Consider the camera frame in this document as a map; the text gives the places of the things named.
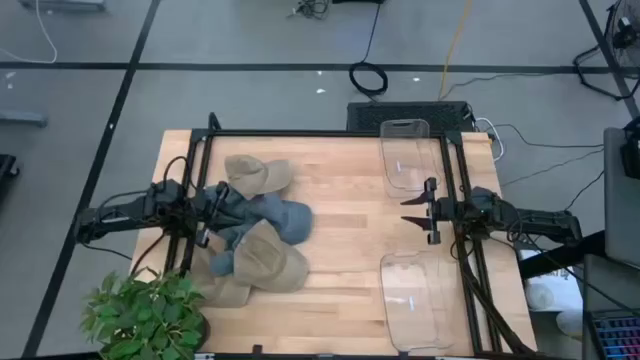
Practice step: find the black support beam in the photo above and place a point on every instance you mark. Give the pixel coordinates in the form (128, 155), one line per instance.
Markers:
(560, 257)

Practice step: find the grey furniture foot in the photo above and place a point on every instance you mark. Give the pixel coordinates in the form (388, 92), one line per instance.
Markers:
(22, 118)

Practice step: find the clear plastic bin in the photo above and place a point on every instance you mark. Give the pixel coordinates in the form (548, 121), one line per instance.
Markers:
(407, 160)
(415, 300)

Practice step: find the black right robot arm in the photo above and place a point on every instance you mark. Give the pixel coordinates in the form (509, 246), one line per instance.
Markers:
(540, 222)

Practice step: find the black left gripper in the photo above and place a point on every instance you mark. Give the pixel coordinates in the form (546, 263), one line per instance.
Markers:
(218, 200)

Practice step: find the grey furniture base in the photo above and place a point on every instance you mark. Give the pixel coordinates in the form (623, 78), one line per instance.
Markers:
(62, 4)

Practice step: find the black plant pot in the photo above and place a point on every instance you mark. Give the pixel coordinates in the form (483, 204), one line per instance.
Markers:
(205, 332)

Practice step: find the backlit rainbow keyboard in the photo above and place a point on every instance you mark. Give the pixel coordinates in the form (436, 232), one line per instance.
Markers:
(617, 337)

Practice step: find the tan baseball cap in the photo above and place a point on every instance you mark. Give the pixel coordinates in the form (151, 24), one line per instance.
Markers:
(250, 172)
(265, 260)
(225, 295)

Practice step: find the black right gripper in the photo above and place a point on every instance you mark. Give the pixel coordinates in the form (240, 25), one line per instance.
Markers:
(442, 210)

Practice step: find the white bag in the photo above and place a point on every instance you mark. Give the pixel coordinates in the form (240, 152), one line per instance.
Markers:
(555, 290)

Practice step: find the black aluminium rig frame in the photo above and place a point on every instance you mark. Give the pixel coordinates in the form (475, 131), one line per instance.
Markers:
(325, 133)

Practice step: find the grey desk top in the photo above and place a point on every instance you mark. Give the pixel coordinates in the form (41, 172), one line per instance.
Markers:
(620, 210)

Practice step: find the black standing fan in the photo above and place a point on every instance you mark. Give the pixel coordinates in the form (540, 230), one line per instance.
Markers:
(625, 30)

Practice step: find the green leafy plant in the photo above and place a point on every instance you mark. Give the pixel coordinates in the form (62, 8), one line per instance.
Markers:
(145, 320)

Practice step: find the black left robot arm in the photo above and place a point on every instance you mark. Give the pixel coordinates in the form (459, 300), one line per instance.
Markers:
(125, 212)

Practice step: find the black desk device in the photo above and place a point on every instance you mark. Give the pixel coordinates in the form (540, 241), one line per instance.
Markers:
(631, 155)

